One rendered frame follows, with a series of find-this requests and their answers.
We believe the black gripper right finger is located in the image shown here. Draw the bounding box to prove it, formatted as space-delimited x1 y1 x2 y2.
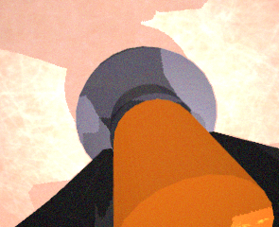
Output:
210 131 279 227

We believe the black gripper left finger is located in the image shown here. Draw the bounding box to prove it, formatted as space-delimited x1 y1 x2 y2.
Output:
14 148 113 227

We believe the orange knob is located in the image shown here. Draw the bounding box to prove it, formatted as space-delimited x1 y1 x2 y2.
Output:
113 98 274 227

